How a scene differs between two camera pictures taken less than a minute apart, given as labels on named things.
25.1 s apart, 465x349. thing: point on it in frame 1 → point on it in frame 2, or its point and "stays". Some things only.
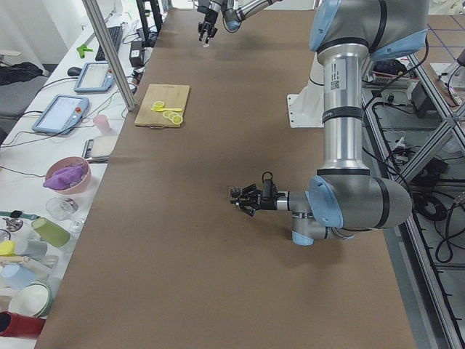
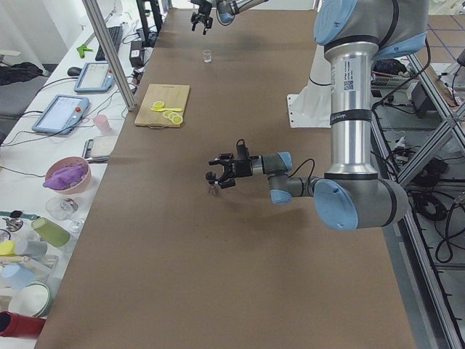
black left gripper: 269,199 → 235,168
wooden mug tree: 43,263 stays
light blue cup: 17,276 stays
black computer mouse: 74,71 stays
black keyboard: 115,33 stays
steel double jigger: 234,192 → 211,178
